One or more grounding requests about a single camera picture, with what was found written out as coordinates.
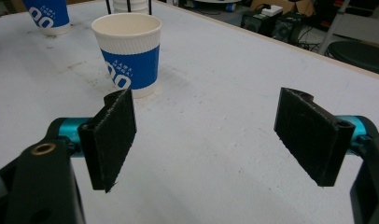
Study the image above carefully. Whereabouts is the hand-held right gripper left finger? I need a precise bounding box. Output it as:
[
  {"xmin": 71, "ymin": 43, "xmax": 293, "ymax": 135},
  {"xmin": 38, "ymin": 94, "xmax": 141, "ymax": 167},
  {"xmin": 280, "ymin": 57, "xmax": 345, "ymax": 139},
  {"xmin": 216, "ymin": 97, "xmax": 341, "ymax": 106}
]
[{"xmin": 58, "ymin": 88, "xmax": 138, "ymax": 193}]

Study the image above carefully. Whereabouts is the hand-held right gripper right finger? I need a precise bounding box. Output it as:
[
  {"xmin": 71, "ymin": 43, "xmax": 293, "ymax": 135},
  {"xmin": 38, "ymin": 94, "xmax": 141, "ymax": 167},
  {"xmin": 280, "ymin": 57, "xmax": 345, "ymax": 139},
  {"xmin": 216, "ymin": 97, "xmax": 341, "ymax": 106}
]
[{"xmin": 274, "ymin": 87, "xmax": 368, "ymax": 188}]

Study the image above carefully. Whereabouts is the blue banded paper cup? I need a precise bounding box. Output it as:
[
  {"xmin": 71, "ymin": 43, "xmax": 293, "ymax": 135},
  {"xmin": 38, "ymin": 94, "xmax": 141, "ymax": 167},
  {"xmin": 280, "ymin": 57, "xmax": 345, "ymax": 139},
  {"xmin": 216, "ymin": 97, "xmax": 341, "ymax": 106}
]
[
  {"xmin": 91, "ymin": 12, "xmax": 162, "ymax": 99},
  {"xmin": 21, "ymin": 0, "xmax": 72, "ymax": 36}
]

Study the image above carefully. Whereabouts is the black wire cup holder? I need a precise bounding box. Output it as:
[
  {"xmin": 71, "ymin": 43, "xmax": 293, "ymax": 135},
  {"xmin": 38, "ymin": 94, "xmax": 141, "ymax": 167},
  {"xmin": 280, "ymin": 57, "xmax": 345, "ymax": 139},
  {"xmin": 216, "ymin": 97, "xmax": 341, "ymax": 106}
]
[{"xmin": 105, "ymin": 0, "xmax": 153, "ymax": 16}]

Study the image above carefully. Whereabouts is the stack of white paper cups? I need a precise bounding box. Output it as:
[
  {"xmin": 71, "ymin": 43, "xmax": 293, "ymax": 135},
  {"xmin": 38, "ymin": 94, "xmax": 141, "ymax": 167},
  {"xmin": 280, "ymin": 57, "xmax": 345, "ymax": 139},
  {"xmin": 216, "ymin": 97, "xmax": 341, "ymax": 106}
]
[{"xmin": 112, "ymin": 0, "xmax": 149, "ymax": 15}]

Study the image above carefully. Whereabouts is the black round stool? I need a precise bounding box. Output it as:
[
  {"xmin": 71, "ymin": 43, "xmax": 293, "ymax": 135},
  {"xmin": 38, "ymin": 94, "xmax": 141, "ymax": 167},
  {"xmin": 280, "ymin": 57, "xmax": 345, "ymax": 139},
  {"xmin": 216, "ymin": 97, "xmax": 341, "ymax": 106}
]
[{"xmin": 327, "ymin": 40, "xmax": 379, "ymax": 77}]

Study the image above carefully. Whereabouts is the white table mat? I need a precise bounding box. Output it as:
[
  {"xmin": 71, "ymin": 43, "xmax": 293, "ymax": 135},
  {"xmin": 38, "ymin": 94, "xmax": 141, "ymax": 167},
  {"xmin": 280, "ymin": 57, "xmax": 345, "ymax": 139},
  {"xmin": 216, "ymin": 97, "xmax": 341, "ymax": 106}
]
[{"xmin": 0, "ymin": 0, "xmax": 379, "ymax": 224}]

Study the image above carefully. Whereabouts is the black computer tower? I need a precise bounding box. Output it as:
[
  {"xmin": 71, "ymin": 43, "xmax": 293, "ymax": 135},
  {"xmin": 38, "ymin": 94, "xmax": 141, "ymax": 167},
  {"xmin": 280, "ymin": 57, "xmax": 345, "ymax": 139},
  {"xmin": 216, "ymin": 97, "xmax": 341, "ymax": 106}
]
[
  {"xmin": 273, "ymin": 12, "xmax": 307, "ymax": 45},
  {"xmin": 240, "ymin": 10, "xmax": 280, "ymax": 37}
]

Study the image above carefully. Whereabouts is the white desk leg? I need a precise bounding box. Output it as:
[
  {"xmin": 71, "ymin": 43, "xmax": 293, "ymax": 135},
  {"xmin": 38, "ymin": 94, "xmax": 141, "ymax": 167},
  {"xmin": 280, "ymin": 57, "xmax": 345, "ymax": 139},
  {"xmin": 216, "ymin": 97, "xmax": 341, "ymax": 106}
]
[{"xmin": 316, "ymin": 0, "xmax": 351, "ymax": 56}]

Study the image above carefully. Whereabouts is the white box on tower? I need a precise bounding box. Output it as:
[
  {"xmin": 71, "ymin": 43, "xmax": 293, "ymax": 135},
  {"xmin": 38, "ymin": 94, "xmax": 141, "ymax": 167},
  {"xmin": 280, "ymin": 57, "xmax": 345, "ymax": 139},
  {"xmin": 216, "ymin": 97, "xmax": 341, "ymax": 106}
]
[{"xmin": 260, "ymin": 4, "xmax": 285, "ymax": 18}]

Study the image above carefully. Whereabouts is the brown cardboard box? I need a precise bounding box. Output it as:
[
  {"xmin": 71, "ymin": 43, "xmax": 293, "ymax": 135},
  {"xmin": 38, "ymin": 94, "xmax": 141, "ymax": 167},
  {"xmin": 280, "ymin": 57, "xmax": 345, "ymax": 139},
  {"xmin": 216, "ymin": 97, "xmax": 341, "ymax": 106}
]
[{"xmin": 251, "ymin": 0, "xmax": 315, "ymax": 17}]

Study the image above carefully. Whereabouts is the white round table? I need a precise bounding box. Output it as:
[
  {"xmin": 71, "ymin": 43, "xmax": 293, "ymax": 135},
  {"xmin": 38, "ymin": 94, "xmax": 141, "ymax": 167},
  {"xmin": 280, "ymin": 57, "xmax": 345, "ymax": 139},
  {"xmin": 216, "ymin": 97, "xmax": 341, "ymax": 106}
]
[{"xmin": 193, "ymin": 0, "xmax": 242, "ymax": 5}]

